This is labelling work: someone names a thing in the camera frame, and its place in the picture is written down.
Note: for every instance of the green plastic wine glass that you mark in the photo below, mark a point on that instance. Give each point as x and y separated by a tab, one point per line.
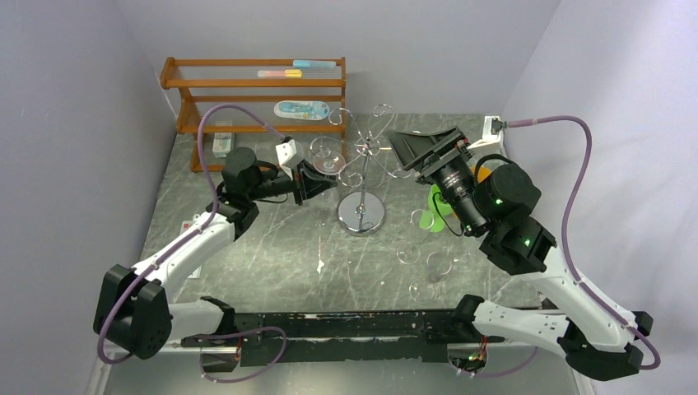
439	215

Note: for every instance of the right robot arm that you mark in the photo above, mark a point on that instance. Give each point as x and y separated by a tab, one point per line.
494	198

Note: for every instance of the orange plastic wine glass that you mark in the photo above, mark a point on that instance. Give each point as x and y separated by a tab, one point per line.
481	174

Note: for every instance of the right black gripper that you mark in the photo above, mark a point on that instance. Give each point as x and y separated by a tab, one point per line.
436	159

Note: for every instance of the blue toothbrush package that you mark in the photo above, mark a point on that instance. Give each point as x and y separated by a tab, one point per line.
302	110

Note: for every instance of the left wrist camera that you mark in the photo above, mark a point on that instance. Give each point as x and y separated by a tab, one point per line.
290	154

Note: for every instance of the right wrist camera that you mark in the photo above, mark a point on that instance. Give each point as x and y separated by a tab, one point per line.
491	141

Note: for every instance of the clear wine glass front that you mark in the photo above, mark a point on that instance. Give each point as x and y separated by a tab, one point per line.
422	292

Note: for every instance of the blue case top shelf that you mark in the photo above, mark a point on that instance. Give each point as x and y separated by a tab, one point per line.
313	64

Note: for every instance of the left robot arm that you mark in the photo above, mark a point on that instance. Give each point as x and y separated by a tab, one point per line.
135	311

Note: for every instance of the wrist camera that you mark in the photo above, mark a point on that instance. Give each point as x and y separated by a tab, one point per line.
491	141
290	154

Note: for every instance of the pink yellow case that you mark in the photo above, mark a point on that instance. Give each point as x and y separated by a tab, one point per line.
286	73

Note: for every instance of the clear wine glass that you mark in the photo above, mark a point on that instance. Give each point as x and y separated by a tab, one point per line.
408	253
422	292
439	265
329	162

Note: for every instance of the black base frame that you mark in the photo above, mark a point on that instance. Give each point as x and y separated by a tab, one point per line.
301	337

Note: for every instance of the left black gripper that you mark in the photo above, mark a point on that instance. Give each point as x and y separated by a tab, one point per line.
309	182

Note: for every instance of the orange wooden shelf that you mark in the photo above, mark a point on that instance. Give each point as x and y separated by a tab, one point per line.
203	83

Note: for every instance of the chrome wine glass rack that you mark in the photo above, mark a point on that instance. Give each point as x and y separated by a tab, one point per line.
360	212

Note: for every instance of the small white box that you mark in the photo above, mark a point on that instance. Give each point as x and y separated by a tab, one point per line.
223	143

